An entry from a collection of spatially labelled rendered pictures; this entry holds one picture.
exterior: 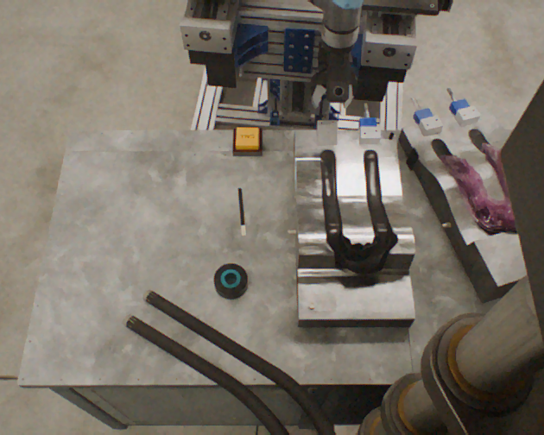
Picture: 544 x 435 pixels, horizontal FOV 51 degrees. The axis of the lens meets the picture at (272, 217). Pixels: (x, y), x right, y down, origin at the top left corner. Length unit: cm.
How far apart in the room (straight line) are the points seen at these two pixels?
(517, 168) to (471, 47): 278
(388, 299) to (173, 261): 52
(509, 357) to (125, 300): 106
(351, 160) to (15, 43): 216
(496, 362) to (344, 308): 82
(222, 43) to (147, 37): 145
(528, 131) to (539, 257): 7
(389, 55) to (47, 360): 114
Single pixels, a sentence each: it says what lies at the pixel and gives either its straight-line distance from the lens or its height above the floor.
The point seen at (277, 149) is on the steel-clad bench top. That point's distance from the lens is 158.
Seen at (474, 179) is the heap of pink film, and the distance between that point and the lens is 147.
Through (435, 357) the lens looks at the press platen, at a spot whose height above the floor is 154.
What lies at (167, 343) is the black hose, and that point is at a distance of 131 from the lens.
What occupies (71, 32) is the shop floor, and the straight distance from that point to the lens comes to 320.
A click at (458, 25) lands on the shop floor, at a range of 321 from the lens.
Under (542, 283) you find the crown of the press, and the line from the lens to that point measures 32.
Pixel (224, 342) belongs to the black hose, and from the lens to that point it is 126.
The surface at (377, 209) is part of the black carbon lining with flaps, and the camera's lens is 140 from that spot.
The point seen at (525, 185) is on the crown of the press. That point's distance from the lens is 33.
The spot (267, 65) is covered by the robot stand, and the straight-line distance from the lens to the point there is 186.
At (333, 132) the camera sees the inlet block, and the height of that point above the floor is 92.
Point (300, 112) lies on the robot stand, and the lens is 222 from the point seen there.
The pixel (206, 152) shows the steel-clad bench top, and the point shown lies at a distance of 159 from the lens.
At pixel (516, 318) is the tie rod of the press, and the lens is 45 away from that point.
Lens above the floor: 209
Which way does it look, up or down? 61 degrees down
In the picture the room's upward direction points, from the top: straight up
